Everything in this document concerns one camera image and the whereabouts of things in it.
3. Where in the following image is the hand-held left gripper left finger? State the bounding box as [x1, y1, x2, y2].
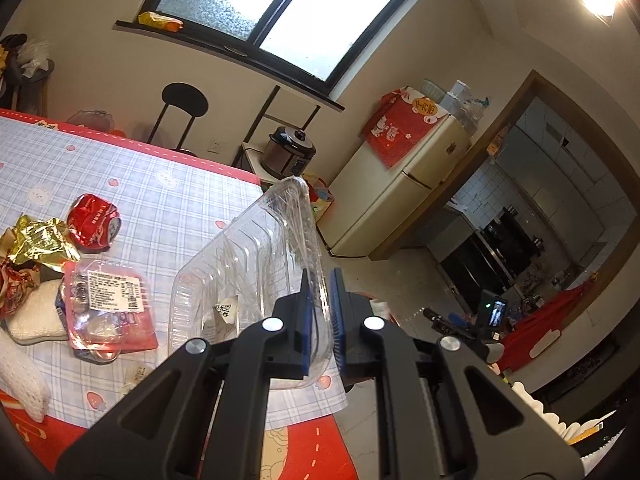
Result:
[55, 269, 313, 480]

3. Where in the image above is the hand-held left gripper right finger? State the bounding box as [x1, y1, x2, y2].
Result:
[327, 267, 586, 480]

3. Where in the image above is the clear plastic clamshell tray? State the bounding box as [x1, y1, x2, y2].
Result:
[169, 175, 336, 391]

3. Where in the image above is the clear labelled plastic container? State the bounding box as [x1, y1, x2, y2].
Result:
[59, 257, 158, 363]

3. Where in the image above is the crushed red soda can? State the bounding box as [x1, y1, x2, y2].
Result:
[66, 193, 122, 254]

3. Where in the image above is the white foam pad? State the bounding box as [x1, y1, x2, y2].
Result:
[7, 277, 71, 346]

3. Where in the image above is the gold foil wrapper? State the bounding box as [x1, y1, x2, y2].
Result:
[0, 214, 81, 266]

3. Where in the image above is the white foam net sleeve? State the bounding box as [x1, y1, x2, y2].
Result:
[0, 330, 51, 421]

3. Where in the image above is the red snack wrapper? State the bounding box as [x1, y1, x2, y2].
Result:
[0, 260, 41, 321]

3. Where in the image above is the colourful shopping bag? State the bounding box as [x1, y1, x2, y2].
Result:
[302, 174, 336, 221]

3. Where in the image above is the cream refrigerator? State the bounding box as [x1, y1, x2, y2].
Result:
[316, 110, 473, 260]

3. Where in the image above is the kitchen counter with stove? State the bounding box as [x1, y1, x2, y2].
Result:
[432, 204, 551, 313]

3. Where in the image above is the silver pressure cooker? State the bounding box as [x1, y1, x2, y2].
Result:
[261, 126, 317, 180]

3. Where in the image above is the small clear wrapper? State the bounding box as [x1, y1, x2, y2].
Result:
[121, 364, 155, 393]

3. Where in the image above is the blue plaid tablecloth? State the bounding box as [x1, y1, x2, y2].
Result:
[0, 115, 351, 431]

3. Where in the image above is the red printed cloth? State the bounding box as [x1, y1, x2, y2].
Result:
[361, 87, 453, 170]

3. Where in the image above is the red and white cloth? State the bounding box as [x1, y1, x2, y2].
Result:
[500, 280, 598, 371]

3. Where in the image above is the pale plastic basket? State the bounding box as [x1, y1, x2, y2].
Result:
[419, 78, 449, 107]

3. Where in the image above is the white plastic container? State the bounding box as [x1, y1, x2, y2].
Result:
[442, 80, 473, 117]

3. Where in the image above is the clear plastic cover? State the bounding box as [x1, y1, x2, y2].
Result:
[66, 109, 115, 132]

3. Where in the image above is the black framed window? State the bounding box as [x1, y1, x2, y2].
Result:
[115, 0, 433, 111]

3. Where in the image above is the yellow snack packet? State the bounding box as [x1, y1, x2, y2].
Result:
[137, 11, 184, 33]

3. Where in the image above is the black bin with bag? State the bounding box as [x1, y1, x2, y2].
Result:
[0, 34, 56, 118]

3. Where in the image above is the clear plastic bag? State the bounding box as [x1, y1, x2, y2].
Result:
[17, 40, 51, 78]

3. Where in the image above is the brown wooden door frame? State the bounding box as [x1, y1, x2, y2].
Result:
[369, 69, 640, 401]

